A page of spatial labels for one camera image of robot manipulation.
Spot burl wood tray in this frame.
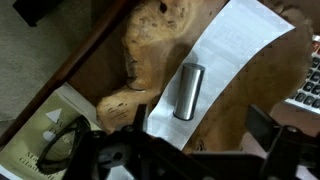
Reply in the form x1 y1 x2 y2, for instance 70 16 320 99
96 0 314 154

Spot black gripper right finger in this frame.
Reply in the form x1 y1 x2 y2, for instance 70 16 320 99
245 104 279 143

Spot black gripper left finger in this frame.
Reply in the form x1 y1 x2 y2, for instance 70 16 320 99
134 103 149 132

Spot grey desk calculator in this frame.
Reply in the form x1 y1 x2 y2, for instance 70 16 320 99
284 34 320 116

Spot black stand leg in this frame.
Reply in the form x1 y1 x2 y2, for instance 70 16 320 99
12 0 64 28

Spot silver metal cylinder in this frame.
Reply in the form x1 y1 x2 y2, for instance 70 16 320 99
172 62 206 122

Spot black sunglasses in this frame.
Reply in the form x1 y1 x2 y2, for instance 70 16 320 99
35 115 92 175

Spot white paper strip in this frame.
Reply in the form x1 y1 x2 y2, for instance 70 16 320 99
146 0 296 151

